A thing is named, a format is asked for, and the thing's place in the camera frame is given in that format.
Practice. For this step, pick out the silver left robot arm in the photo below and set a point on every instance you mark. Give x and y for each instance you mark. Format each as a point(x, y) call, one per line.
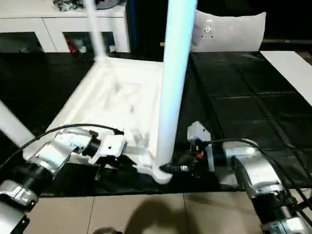
point(63, 146)

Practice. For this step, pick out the white plastic table top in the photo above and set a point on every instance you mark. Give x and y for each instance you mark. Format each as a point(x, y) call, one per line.
point(122, 92)

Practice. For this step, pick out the white plastic table leg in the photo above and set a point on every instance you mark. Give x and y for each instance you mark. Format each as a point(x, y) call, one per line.
point(95, 29)
point(14, 124)
point(175, 58)

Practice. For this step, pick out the white flat board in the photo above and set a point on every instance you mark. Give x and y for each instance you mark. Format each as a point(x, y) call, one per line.
point(292, 70)

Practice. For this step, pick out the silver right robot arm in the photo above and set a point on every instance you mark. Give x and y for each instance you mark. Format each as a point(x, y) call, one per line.
point(253, 170)

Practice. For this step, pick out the grey cushion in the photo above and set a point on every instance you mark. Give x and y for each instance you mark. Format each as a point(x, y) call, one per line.
point(229, 31)

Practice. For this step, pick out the black work mat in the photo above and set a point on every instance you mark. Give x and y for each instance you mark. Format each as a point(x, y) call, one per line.
point(243, 97)

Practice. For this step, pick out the white glass-door cabinet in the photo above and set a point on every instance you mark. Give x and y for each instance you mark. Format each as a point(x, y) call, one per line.
point(39, 27)

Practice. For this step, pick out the black sofa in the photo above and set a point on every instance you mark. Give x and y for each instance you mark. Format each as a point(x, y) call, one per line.
point(146, 24)

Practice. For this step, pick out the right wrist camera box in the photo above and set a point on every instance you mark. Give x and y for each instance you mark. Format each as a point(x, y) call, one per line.
point(199, 132)

